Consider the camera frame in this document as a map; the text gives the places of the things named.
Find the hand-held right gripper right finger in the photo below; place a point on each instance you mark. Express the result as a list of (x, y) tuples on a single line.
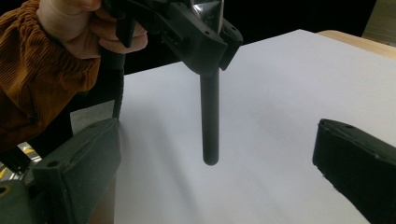
[(358, 168)]

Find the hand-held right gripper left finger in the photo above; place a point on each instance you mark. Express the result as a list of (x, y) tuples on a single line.
[(87, 168)]

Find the black curtain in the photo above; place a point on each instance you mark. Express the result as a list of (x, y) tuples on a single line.
[(280, 15)]

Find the white table sheet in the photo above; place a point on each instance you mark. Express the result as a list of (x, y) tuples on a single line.
[(280, 109)]

